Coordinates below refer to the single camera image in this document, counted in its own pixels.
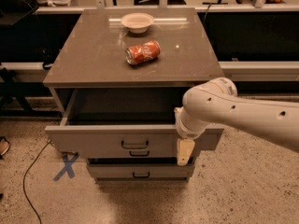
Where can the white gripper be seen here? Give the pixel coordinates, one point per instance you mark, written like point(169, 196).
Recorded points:
point(184, 131)

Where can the grey top drawer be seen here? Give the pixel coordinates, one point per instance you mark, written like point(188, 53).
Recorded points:
point(107, 123)

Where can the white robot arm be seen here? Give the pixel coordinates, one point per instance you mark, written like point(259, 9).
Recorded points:
point(216, 101)

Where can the grey drawer cabinet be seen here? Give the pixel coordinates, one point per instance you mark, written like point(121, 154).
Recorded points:
point(94, 57)

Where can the grey bottom drawer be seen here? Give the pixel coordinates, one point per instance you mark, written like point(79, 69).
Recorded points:
point(140, 171)

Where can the crushed orange soda can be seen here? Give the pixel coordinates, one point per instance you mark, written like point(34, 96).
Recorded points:
point(138, 54)

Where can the white paper bowl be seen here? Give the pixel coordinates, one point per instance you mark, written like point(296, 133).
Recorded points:
point(137, 23)

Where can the blue tape cross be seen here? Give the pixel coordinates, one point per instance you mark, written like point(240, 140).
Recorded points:
point(67, 169)

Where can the black stand legs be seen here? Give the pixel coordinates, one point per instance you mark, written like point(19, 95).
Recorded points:
point(7, 77)

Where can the shoe at left edge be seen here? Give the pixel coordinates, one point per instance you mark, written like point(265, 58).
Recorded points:
point(4, 146)

